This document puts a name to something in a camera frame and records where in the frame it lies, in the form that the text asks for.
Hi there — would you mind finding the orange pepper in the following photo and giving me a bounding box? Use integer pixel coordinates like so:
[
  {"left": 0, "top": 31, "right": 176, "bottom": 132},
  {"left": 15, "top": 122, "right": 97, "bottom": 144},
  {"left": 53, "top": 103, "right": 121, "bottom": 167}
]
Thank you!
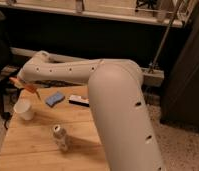
[{"left": 9, "top": 77, "right": 41, "bottom": 99}]

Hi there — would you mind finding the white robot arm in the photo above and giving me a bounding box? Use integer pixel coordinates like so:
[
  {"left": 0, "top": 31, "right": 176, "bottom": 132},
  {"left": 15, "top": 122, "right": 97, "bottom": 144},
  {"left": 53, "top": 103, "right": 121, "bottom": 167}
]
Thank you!
[{"left": 17, "top": 51, "right": 166, "bottom": 171}]

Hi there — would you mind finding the black office chair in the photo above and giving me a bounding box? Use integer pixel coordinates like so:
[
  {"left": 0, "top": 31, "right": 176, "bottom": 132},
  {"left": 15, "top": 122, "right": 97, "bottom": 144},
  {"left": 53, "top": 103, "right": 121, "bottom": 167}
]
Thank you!
[{"left": 0, "top": 11, "right": 18, "bottom": 129}]

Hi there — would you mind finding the blue sponge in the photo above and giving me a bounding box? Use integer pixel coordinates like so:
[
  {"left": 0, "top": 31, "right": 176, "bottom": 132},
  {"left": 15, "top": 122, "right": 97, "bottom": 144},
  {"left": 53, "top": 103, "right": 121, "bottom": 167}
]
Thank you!
[{"left": 45, "top": 92, "right": 65, "bottom": 107}]

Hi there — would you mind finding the black and white eraser block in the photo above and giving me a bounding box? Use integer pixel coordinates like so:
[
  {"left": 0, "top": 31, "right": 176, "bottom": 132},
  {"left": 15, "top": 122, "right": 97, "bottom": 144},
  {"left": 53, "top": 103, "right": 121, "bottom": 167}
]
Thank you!
[{"left": 69, "top": 95, "right": 89, "bottom": 107}]

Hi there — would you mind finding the speckled metal can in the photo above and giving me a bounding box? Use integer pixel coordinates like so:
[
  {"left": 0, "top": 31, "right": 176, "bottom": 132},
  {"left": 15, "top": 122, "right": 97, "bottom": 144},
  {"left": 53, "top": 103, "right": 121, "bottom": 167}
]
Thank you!
[{"left": 53, "top": 124, "right": 70, "bottom": 152}]

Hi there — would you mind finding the white baseboard heater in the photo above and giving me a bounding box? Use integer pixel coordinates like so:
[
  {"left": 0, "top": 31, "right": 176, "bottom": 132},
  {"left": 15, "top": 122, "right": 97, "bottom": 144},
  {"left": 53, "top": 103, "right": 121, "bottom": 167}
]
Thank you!
[{"left": 11, "top": 48, "right": 164, "bottom": 87}]

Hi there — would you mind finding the metal pole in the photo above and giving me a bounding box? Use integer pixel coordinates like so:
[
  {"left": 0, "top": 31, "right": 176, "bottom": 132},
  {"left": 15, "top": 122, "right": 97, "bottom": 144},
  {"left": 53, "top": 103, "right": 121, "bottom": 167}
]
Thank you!
[{"left": 148, "top": 0, "right": 183, "bottom": 73}]

